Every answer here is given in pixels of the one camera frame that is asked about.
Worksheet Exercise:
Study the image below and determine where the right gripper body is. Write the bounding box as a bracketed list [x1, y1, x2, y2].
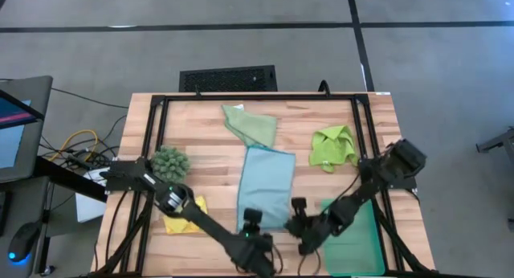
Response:
[284, 213, 337, 256]

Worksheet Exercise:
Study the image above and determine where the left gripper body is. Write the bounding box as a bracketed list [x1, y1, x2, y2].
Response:
[227, 228, 279, 278]

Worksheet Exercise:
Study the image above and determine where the blue microfiber towel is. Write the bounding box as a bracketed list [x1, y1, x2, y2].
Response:
[235, 144, 297, 232]

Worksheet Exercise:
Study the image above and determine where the yellow microfiber towel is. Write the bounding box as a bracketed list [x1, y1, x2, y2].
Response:
[162, 195, 209, 235]

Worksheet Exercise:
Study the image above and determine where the lime green microfiber towel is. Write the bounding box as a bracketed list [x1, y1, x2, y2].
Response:
[308, 125, 360, 174]

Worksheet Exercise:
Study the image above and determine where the pale green microfiber towel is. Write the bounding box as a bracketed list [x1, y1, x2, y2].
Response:
[221, 104, 278, 149]

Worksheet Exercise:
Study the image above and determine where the teal plastic bin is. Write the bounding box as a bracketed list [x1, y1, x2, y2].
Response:
[320, 198, 386, 277]

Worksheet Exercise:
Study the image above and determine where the succulent plant in patterned pot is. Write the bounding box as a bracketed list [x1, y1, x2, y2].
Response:
[150, 145, 192, 184]

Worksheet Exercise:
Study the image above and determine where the white box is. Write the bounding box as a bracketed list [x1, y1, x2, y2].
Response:
[75, 167, 108, 223]

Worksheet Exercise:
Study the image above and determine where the black perforated box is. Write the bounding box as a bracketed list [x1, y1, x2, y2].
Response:
[178, 64, 279, 93]

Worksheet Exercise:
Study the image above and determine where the grey chair base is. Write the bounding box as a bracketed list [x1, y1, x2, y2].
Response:
[475, 126, 514, 154]

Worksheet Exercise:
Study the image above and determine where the black computer mouse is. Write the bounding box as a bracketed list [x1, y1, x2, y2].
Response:
[7, 221, 41, 267]

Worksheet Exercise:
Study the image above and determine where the grey side desk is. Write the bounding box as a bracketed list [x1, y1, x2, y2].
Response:
[0, 175, 51, 278]

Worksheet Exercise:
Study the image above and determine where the computer monitor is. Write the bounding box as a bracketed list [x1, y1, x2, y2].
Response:
[0, 76, 54, 185]

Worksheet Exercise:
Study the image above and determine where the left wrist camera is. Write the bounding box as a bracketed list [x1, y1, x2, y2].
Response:
[243, 207, 263, 226]

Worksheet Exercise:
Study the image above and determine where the black metal table frame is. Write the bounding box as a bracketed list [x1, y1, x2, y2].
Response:
[90, 92, 439, 278]

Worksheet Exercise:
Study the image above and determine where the yellow cable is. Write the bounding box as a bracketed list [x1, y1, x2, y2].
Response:
[50, 129, 100, 161]

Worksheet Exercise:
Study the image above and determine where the black floor cable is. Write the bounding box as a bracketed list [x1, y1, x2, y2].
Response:
[51, 87, 129, 109]

